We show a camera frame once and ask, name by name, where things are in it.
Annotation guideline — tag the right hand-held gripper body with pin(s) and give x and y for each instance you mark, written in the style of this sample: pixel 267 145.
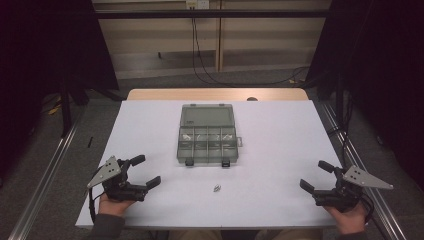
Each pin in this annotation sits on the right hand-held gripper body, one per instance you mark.
pixel 346 196

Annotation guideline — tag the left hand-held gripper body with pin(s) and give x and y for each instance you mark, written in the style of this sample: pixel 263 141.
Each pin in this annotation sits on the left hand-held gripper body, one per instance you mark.
pixel 115 186

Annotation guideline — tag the small metal screw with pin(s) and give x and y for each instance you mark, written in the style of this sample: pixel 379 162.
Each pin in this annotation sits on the small metal screw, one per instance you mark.
pixel 216 188

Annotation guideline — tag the grey translucent compartment box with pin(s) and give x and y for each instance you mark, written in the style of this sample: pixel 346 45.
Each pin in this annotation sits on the grey translucent compartment box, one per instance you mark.
pixel 206 133

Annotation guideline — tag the person's left hand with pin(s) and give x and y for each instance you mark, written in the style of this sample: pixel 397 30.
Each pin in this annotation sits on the person's left hand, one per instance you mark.
pixel 111 206

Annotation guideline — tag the person's right hand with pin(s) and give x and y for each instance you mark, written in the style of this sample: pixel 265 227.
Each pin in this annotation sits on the person's right hand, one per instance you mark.
pixel 351 221

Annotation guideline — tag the white table sheet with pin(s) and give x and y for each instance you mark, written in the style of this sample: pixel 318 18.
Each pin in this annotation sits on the white table sheet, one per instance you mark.
pixel 273 186

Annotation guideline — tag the pile of small metal parts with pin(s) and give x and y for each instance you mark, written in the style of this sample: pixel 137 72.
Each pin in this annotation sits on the pile of small metal parts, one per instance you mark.
pixel 186 137
pixel 227 136

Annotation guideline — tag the black metal stand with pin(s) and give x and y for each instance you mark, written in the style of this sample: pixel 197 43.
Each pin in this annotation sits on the black metal stand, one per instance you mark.
pixel 340 100
pixel 65 110

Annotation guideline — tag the black curtain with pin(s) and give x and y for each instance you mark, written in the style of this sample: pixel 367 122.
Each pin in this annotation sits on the black curtain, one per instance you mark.
pixel 46 50
pixel 383 66

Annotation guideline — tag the black horizontal bar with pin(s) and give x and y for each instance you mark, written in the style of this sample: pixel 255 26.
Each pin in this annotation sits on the black horizontal bar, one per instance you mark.
pixel 213 14

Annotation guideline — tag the aluminium rail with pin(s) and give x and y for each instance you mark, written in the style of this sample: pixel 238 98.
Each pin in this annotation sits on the aluminium rail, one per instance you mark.
pixel 40 186
pixel 366 173

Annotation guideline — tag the wooden post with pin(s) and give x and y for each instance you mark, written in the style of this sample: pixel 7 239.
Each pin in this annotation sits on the wooden post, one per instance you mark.
pixel 219 43

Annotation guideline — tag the white wall socket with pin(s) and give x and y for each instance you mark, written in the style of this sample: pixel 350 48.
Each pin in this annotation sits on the white wall socket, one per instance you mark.
pixel 197 4

